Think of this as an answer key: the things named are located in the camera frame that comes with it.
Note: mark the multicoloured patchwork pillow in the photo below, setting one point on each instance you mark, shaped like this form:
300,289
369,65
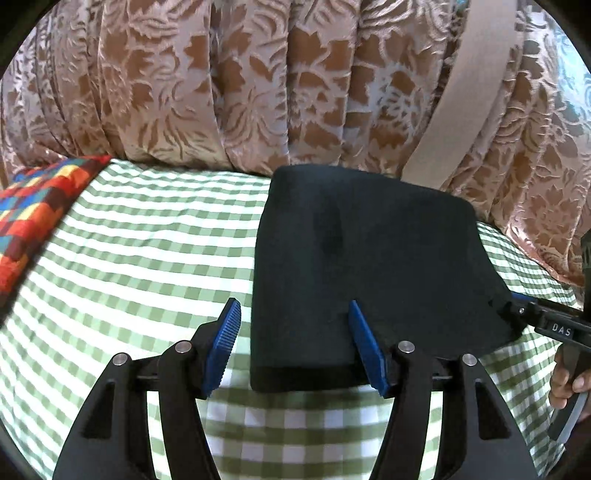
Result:
32,217

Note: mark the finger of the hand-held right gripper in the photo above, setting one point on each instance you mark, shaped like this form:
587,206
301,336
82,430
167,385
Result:
524,309

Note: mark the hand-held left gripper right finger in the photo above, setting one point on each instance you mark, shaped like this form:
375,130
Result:
365,341

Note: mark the brown floral curtain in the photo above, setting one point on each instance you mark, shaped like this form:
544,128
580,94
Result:
231,78

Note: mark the beige curtain band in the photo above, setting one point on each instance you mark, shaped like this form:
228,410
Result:
461,106

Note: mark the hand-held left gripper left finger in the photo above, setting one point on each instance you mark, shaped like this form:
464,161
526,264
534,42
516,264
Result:
225,341

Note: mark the person's right hand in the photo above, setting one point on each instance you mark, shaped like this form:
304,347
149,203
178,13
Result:
563,374

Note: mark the black pants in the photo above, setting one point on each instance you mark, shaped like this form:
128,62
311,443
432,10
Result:
369,240

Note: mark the green checked bedsheet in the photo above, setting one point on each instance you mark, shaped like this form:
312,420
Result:
138,258

